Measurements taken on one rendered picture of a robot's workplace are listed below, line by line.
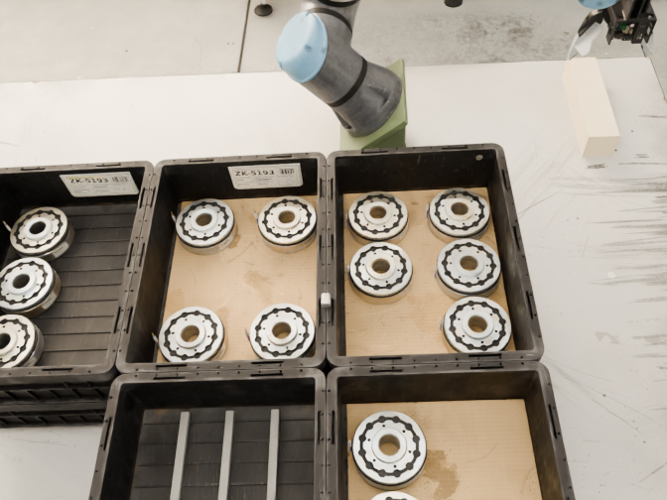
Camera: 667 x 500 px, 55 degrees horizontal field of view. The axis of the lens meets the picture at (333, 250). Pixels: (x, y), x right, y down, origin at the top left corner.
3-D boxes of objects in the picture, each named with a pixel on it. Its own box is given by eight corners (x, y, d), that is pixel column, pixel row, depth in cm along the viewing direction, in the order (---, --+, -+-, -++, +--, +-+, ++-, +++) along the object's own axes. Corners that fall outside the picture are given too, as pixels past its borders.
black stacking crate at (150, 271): (175, 202, 123) (157, 162, 113) (330, 194, 121) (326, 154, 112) (141, 403, 101) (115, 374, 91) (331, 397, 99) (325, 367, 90)
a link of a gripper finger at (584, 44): (563, 68, 125) (601, 35, 119) (557, 48, 129) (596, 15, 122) (574, 75, 127) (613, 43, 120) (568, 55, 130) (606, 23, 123)
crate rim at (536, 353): (328, 160, 113) (327, 150, 111) (500, 151, 112) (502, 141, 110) (328, 373, 91) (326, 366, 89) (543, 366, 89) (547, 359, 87)
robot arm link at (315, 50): (315, 113, 129) (263, 74, 121) (325, 62, 135) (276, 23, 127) (359, 88, 121) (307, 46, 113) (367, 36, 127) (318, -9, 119)
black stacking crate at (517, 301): (332, 194, 121) (328, 154, 112) (491, 187, 119) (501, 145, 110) (333, 397, 99) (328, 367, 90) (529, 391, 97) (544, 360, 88)
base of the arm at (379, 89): (345, 100, 142) (314, 75, 136) (399, 60, 133) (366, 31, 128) (348, 150, 133) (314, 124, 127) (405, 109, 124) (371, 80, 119)
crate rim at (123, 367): (159, 168, 115) (155, 159, 113) (327, 160, 113) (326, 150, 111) (118, 380, 93) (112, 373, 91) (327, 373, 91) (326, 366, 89)
